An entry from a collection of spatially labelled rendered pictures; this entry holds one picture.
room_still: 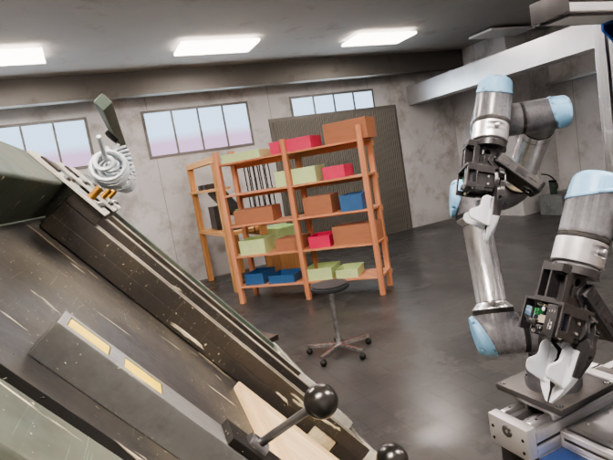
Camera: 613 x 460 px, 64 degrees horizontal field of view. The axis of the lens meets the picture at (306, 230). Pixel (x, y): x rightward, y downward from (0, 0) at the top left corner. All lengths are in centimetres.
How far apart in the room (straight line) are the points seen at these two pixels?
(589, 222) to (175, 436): 65
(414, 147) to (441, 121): 101
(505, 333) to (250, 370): 73
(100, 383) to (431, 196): 1173
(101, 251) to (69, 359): 60
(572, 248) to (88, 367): 68
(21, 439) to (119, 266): 83
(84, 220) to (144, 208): 837
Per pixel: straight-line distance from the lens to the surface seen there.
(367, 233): 639
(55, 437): 33
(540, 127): 127
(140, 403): 55
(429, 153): 1215
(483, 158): 111
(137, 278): 112
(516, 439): 155
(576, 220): 86
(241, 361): 119
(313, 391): 55
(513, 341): 151
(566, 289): 84
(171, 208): 954
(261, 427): 91
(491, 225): 106
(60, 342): 54
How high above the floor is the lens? 176
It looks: 7 degrees down
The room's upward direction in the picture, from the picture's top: 10 degrees counter-clockwise
